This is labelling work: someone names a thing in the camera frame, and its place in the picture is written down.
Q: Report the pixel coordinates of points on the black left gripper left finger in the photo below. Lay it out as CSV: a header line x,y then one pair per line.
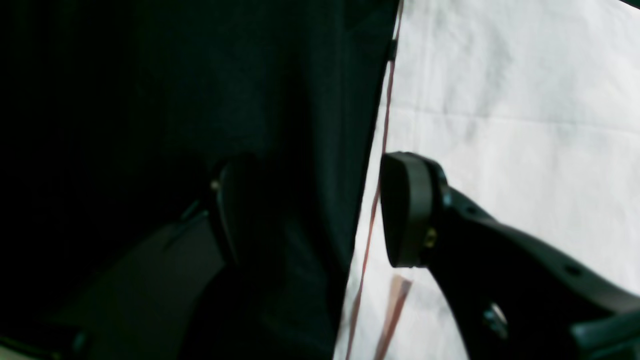
x,y
141,307

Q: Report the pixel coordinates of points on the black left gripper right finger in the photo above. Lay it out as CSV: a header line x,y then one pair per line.
x,y
513,296

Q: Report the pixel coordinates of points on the pale pink T-shirt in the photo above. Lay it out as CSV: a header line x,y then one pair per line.
x,y
532,109

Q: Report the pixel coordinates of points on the black table cloth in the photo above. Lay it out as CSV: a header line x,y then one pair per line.
x,y
113,116

